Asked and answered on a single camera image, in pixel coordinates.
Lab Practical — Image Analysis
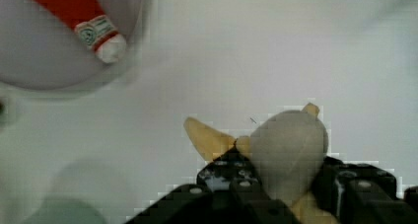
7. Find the grey oval plate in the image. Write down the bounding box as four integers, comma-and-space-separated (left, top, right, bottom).
0, 0, 143, 90

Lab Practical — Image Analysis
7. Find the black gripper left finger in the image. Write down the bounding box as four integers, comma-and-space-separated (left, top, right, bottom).
124, 148, 300, 224

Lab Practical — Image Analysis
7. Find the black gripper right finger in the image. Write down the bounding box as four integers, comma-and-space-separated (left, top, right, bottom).
312, 157, 418, 224

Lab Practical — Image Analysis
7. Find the red ketchup bottle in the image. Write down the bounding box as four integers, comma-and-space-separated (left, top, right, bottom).
34, 0, 127, 64

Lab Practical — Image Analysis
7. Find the peeled toy banana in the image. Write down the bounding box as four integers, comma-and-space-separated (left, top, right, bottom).
183, 104, 339, 224

